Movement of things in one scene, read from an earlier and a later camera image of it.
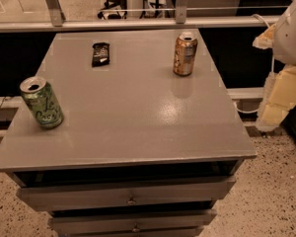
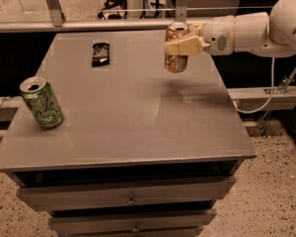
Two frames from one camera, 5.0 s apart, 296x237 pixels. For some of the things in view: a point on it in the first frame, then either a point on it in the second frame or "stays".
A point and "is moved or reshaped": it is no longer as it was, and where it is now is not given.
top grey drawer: x=103 y=194 stays
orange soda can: x=185 y=53 is moved or reshaped
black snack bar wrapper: x=101 y=54 stays
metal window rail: x=58 y=21 stays
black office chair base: x=120 y=4 stays
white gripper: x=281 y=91 → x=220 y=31
